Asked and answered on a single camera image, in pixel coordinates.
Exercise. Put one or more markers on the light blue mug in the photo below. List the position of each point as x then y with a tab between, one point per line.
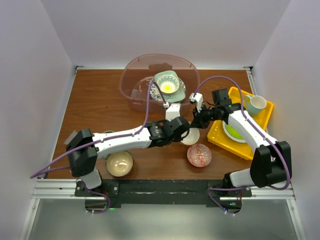
254	104

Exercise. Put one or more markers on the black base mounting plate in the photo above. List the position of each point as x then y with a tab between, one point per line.
113	193

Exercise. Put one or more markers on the pink translucent plastic bin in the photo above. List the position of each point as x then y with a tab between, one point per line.
138	77

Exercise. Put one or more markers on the red patterned bowl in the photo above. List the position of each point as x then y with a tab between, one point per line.
199	155

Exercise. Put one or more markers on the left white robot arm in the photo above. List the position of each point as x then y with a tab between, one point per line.
86	147

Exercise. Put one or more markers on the blue floral plate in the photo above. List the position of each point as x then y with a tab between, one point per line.
176	97

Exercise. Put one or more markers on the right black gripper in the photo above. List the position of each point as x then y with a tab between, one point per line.
198	120

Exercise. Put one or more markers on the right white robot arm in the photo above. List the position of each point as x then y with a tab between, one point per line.
271	162

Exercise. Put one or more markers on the white cream bowl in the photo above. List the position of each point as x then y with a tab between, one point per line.
191	137

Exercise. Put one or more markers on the yellow plastic tray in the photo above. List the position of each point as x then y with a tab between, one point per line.
217	136

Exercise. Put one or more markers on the green plate white rim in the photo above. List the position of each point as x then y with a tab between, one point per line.
232	133

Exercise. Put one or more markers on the teal ceramic cup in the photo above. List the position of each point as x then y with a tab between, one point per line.
107	132

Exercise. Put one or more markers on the aluminium frame rail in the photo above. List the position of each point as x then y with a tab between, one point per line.
54	212

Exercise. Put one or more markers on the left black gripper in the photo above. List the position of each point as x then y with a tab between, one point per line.
176	139

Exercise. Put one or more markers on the brown beige bowl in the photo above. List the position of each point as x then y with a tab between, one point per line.
119	164

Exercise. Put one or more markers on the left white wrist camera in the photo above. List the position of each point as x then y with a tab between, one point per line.
172	112

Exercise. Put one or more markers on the yellow flower patterned bowl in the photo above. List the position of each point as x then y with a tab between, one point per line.
168	83

